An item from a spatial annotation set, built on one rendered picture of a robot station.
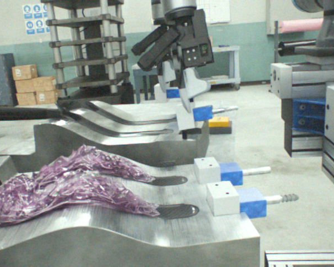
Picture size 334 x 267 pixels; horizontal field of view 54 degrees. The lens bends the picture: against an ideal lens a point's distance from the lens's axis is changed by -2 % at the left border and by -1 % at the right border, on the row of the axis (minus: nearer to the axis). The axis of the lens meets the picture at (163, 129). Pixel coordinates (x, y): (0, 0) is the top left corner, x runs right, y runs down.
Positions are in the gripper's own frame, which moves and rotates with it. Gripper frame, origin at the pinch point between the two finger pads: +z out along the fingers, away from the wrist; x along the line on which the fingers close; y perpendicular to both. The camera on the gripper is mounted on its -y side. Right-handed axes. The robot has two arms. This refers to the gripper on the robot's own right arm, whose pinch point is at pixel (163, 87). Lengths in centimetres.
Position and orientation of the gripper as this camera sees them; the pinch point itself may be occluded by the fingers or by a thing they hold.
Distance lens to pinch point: 103.8
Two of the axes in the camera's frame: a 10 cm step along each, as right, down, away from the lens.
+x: 2.2, -2.7, 9.4
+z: 0.9, 9.6, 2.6
